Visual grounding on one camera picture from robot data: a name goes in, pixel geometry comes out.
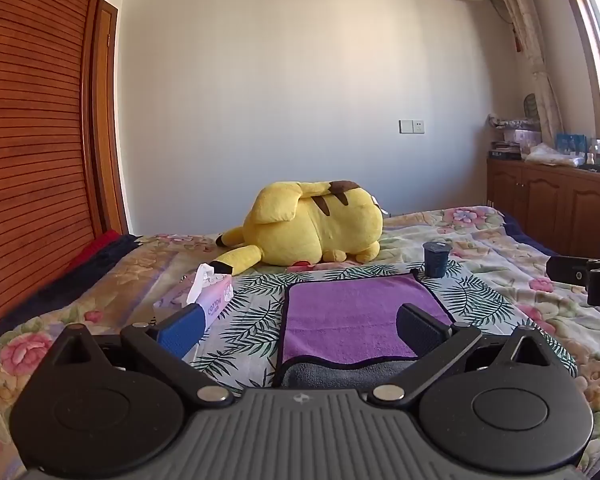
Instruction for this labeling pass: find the white plastic bag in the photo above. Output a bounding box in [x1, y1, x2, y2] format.
[524, 142, 587, 167]

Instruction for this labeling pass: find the pink tissue box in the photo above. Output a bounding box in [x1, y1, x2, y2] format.
[152, 263, 234, 335]

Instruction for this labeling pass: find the wooden window frame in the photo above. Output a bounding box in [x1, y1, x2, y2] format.
[555, 0, 600, 177]

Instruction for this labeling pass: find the blue box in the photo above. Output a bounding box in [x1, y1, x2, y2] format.
[555, 132, 587, 154]

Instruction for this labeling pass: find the yellow plush toy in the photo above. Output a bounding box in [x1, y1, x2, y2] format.
[216, 180, 385, 277]

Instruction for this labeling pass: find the dark blue bed sheet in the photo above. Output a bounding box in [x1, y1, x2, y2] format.
[501, 211, 557, 262]

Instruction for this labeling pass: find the patterned curtain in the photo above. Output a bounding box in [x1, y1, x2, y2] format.
[486, 0, 566, 147]

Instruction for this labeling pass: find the red cloth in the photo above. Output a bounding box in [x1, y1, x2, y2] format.
[67, 230, 124, 271]

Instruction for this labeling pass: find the wooden cabinet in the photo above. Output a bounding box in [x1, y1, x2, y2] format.
[486, 157, 600, 257]

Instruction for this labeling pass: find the dark blue cup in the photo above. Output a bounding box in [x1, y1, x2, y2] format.
[422, 241, 452, 280]

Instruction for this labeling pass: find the leaf print cloth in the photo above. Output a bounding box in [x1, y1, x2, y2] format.
[190, 264, 579, 392]

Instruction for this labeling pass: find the grey towel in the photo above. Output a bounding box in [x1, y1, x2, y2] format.
[272, 356, 419, 390]

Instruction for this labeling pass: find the patterned storage box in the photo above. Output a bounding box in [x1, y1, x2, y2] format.
[502, 128, 544, 146]

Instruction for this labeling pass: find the dark blue cloth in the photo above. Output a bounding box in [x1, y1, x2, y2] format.
[0, 234, 144, 343]

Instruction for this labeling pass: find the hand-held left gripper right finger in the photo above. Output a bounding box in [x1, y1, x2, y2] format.
[367, 304, 561, 408]

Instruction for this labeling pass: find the black book stack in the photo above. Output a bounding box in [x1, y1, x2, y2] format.
[488, 142, 524, 161]

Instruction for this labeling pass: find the purple towel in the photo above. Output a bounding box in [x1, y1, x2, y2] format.
[278, 272, 455, 369]

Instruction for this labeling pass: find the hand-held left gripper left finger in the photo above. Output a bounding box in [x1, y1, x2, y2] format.
[45, 304, 236, 407]

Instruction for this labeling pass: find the patterned folded cloth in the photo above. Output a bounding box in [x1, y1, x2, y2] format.
[488, 113, 539, 130]

